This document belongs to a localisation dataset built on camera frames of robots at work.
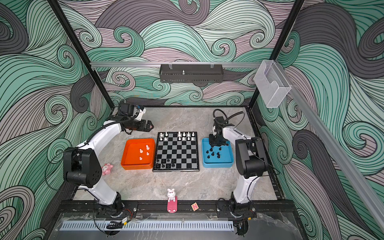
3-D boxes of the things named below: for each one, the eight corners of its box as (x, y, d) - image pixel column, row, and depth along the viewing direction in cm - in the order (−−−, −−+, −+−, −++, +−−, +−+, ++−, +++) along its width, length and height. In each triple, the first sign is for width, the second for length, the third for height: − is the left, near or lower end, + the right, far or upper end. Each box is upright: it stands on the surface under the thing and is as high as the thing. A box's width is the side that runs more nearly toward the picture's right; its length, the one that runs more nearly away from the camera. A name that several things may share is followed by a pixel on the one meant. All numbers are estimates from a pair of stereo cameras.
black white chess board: (152, 171, 88) (151, 169, 86) (158, 134, 106) (158, 131, 104) (199, 171, 88) (199, 169, 86) (197, 134, 106) (197, 131, 104)
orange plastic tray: (119, 169, 89) (116, 166, 85) (128, 142, 101) (126, 138, 98) (153, 169, 89) (152, 166, 85) (157, 142, 101) (156, 138, 98)
